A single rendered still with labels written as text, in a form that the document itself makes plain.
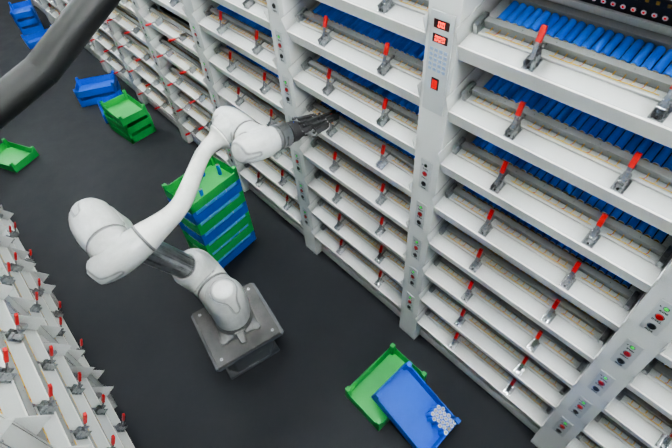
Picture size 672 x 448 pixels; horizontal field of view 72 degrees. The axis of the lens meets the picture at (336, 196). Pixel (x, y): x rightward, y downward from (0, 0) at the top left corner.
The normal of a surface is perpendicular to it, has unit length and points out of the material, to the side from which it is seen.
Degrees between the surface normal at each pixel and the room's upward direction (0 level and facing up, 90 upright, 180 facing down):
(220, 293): 10
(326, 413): 0
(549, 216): 19
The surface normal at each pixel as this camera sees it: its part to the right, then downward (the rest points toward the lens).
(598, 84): -0.29, -0.49
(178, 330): -0.05, -0.69
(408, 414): 0.18, -0.48
